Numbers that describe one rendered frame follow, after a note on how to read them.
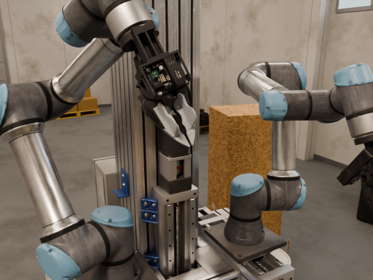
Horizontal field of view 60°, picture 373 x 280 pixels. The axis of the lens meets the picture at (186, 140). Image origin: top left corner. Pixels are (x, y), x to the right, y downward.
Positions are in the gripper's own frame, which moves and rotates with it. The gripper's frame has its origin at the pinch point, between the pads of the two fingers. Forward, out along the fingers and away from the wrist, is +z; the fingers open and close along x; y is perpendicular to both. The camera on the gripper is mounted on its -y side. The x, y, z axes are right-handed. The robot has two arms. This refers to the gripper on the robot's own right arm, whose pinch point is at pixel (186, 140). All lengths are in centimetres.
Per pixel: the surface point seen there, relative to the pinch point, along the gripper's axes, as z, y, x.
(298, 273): 139, -179, 83
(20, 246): 25, -269, -107
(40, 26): -407, -807, 12
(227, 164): 34, -167, 66
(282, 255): 103, -146, 64
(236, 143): 23, -161, 77
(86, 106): -173, -799, 24
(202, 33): -186, -635, 327
